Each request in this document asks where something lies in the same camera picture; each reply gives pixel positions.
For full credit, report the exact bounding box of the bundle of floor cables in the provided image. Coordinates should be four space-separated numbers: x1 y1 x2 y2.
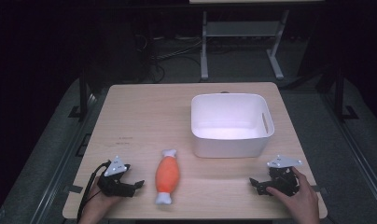
134 33 203 84

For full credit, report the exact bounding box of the person's left hand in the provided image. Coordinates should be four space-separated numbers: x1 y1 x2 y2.
78 176 125 224

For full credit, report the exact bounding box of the orange plush drumstick toy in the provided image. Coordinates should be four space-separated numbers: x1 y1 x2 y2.
154 148 181 206

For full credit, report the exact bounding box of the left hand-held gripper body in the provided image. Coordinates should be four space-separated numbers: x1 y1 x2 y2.
96 155 135 198

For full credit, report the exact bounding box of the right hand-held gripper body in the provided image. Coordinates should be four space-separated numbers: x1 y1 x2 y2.
264 154 303 197

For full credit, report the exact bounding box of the person's right hand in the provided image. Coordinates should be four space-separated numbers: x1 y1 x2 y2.
265 166 321 224

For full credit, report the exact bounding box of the white plastic storage bin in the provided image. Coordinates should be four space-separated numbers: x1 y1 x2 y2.
190 92 275 159

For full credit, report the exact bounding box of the white metal table frame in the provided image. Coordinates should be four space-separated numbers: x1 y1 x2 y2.
200 8 291 82

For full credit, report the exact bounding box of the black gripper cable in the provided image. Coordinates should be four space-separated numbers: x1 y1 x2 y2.
77 160 112 222

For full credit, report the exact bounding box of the black metal stand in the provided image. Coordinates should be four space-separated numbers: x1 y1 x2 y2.
67 69 91 121
331 66 360 121

